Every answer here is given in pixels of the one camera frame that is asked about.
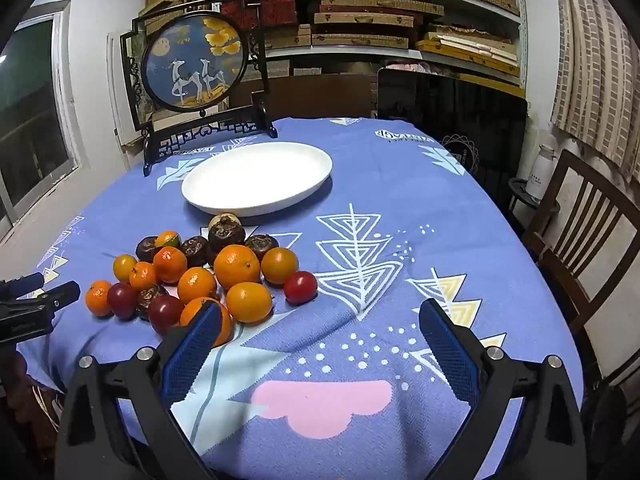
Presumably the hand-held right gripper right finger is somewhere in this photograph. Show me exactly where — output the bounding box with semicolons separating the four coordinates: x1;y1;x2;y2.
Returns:
417;298;588;480

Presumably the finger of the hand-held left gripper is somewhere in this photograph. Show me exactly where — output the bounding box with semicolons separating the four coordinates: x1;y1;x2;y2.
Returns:
0;281;82;346
0;272;45;301

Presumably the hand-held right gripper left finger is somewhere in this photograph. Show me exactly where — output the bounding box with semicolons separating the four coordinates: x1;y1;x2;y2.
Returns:
52;301;223;480

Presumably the red plum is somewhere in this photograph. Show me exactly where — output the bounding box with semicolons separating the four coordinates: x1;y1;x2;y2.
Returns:
147;295;185;336
284;270;318;305
107;282;140;320

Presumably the pile of oranges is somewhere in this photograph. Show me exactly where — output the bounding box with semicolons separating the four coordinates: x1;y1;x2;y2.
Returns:
85;230;300;348

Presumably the white oval plate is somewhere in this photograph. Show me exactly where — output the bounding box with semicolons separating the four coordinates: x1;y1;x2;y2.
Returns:
181;141;334;217

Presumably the blue printed tablecloth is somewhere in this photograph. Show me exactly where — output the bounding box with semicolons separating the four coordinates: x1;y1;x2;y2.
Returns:
25;116;586;480

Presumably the brown wooden chair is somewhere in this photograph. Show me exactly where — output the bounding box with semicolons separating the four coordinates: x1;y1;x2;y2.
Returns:
520;149;640;336

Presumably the black round stool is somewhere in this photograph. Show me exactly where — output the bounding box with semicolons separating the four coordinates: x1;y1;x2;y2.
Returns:
507;177;561;231

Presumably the white jug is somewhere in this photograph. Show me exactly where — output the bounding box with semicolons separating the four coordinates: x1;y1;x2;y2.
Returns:
524;144;560;200

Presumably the black flat panel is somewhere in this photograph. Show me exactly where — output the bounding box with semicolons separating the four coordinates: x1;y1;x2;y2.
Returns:
376;67;528;206

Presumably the round deer painting table screen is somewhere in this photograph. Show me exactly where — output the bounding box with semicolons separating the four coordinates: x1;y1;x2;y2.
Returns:
120;0;278;177

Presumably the pink cloth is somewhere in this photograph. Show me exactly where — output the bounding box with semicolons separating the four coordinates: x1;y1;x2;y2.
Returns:
385;60;432;74

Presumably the white metal shelf unit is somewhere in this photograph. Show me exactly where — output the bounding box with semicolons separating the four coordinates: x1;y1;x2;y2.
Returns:
210;0;528;101

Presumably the beige brick pattern curtain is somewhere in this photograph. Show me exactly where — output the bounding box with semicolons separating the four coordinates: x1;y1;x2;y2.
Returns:
550;0;640;183

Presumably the dark red patterned box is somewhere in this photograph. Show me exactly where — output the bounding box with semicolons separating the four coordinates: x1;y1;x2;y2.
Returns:
220;0;321;31

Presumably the window with white frame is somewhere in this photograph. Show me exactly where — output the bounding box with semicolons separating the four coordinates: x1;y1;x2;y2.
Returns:
0;2;81;241

